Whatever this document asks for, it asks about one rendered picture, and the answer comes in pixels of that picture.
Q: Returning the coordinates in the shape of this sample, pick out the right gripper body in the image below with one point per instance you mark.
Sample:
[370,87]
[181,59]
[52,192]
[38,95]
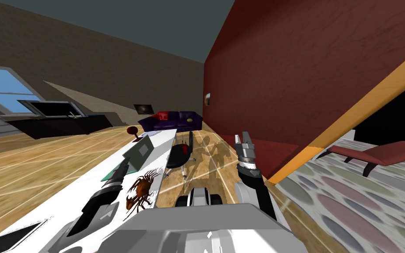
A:
[246,153]

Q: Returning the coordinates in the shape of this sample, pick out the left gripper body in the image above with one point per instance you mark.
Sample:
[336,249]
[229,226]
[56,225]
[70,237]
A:
[121,171]

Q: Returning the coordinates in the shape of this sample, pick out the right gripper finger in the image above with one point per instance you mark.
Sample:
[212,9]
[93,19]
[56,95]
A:
[237,140]
[248,138]

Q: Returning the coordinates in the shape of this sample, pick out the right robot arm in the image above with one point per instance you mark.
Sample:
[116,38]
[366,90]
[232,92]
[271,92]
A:
[255,186]

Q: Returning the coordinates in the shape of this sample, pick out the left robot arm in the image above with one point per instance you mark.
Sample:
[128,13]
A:
[97,207]

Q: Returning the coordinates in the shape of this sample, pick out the dark green laptop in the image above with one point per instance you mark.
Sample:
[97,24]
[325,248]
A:
[137,153]

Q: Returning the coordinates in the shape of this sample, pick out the brown crab figure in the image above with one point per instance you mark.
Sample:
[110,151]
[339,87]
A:
[141,191]

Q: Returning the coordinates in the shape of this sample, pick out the dark red desk lamp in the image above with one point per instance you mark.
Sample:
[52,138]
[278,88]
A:
[132,131]

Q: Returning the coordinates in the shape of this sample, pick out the white desk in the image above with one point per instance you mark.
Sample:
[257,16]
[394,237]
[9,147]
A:
[72,196]

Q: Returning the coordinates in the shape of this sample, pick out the black office chair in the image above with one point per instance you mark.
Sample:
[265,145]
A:
[178,156]

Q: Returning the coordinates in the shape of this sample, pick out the purple sofa with red cushion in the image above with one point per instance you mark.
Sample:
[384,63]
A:
[174,121]

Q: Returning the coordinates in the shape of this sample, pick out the black tv stand with television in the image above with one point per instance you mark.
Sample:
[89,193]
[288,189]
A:
[58,123]

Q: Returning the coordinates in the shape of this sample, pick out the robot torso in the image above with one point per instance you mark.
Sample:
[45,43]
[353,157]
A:
[202,228]

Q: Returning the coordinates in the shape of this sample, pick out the dark red lounge chair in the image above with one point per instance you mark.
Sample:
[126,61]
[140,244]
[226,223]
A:
[381,153]

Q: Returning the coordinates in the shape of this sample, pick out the blue window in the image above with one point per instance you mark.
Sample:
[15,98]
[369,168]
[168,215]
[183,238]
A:
[2,88]

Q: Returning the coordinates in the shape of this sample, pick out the small pale wall picture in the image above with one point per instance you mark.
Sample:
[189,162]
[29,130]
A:
[207,99]

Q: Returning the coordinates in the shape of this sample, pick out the dark framed wall picture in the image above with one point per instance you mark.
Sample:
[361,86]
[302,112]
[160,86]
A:
[143,109]

